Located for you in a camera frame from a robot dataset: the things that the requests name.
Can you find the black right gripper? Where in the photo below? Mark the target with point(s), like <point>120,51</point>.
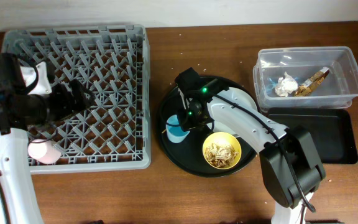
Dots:
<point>186,124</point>

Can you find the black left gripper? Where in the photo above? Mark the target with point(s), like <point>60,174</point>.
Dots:
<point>60,94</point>

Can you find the light blue plastic cup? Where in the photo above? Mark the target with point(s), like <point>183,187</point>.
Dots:
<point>174,131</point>

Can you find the yellow bowl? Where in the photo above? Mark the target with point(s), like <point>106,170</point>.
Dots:
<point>223,138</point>

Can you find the food scraps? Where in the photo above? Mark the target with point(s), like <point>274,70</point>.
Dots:
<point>220,156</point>

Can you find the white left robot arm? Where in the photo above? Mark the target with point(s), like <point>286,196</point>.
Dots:
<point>28,98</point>

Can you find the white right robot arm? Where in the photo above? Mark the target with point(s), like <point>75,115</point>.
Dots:
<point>291,166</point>

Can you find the grey plastic dishwasher rack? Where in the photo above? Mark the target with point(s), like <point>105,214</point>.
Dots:
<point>114,63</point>

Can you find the clear plastic waste bin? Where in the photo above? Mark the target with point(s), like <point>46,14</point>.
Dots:
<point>332,73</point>

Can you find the white round plate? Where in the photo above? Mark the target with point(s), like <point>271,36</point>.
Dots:
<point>239,97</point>

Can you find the round black tray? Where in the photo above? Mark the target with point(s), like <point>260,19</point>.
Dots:
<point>187,154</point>

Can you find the pink plastic cup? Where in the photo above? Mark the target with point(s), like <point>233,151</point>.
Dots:
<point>43,151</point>

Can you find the crumpled white tissue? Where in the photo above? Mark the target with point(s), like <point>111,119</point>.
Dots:
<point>286,85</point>

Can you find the brown Nescafe sachet wrapper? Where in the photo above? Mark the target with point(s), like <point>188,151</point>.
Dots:
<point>309,86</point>

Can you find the black rectangular tray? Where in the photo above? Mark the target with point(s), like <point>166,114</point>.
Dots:
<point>331,130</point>

